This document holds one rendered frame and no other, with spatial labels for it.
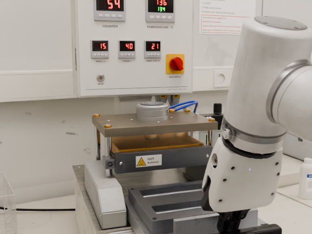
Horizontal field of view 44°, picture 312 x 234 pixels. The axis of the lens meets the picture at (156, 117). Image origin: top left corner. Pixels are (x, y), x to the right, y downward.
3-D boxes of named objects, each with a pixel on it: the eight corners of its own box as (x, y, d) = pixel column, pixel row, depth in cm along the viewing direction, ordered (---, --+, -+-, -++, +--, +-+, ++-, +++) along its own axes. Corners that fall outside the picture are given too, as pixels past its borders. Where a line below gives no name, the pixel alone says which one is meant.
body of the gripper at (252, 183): (230, 152, 47) (214, 220, 53) (300, 146, 50) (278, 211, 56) (205, 122, 54) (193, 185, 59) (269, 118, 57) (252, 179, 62)
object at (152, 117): (89, 144, 107) (87, 97, 105) (192, 136, 116) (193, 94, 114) (105, 169, 84) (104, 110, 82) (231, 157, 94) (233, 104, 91)
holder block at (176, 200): (128, 199, 80) (128, 187, 80) (215, 189, 86) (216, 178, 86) (152, 235, 65) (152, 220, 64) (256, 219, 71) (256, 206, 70)
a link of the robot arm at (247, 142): (238, 140, 46) (233, 160, 48) (300, 135, 49) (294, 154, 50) (210, 107, 53) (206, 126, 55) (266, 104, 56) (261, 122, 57)
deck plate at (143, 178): (72, 167, 118) (72, 165, 118) (178, 158, 128) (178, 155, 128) (96, 235, 75) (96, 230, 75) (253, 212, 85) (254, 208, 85)
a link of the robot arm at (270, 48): (306, 133, 49) (256, 102, 56) (340, 32, 43) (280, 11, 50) (257, 146, 45) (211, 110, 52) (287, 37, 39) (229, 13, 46)
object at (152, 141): (105, 149, 102) (104, 113, 100) (183, 143, 108) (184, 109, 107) (119, 167, 86) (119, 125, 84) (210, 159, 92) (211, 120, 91)
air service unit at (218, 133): (184, 152, 117) (185, 103, 114) (227, 148, 121) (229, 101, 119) (191, 156, 112) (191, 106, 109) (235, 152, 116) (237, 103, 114)
